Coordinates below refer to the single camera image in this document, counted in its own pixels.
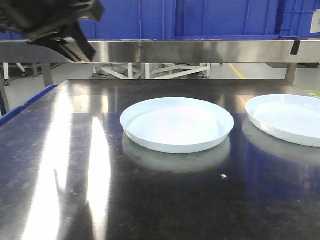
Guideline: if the black tape strip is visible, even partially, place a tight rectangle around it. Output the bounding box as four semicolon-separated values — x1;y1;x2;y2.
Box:
290;39;301;56

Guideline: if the middle blue crate on shelf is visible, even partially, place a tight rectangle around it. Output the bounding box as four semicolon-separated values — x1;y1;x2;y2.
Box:
79;0;176;41

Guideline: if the light blue plate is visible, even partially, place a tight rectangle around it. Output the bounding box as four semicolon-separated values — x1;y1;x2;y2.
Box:
120;97;235;154
245;94;320;148

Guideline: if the steel shelf leg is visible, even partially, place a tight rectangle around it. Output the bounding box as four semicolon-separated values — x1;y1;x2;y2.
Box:
284;63;298;84
40;62;54;87

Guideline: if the stainless steel shelf rail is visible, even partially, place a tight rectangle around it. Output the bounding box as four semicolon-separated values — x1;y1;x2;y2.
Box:
0;39;320;64

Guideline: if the white label on crate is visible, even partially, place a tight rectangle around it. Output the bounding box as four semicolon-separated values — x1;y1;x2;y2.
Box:
310;9;320;34

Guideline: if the white metal frame background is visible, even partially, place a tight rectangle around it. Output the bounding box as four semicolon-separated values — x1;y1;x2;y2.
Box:
92;63;211;80

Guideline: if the right blue crate on shelf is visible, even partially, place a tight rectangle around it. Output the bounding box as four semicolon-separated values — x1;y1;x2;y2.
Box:
174;0;320;40

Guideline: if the green object at table edge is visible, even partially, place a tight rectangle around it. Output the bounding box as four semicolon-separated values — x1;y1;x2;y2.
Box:
305;90;320;99

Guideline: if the blue crate on shelf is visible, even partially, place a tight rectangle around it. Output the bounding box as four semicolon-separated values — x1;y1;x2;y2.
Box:
174;0;320;40
79;0;176;41

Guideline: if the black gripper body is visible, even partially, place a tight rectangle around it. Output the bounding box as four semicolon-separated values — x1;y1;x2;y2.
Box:
0;0;105;62

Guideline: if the steel shelf right leg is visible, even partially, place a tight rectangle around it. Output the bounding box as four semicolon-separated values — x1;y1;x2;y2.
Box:
284;63;298;84

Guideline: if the steel shelf left leg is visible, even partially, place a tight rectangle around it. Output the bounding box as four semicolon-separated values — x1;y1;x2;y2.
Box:
40;62;54;87

